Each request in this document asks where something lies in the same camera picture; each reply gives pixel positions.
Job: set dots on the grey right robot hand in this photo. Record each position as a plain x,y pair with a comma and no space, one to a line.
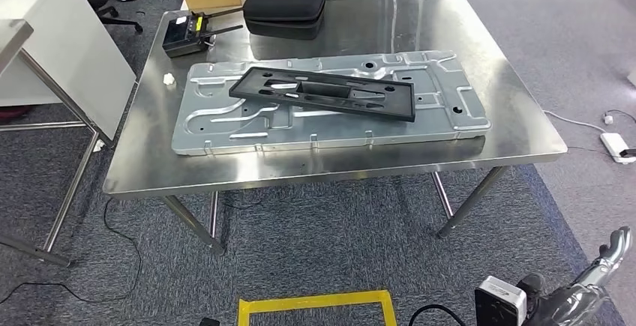
576,304

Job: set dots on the black plastic bracket part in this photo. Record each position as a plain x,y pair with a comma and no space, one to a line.
248,88

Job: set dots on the steel workbench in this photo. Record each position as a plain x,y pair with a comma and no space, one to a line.
348,21

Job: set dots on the white power adapter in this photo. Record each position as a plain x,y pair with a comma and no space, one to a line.
616,147

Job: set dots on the small white plug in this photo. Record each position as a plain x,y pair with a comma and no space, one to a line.
608,119

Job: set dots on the yellow floor tape square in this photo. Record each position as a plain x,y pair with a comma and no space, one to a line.
318,301

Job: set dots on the grey metal fixture plate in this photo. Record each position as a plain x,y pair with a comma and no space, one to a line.
223,130

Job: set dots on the black zippered carry case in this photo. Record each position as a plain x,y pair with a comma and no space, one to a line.
283,3

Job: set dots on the small white object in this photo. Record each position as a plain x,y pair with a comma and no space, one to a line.
169,79

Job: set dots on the black remote controller with antennas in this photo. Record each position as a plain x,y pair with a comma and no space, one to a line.
181,38

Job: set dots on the white side panel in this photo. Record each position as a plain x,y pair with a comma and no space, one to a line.
64,40

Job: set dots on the steel table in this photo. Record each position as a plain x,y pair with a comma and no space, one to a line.
12,36

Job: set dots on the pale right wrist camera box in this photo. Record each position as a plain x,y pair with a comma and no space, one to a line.
499,301

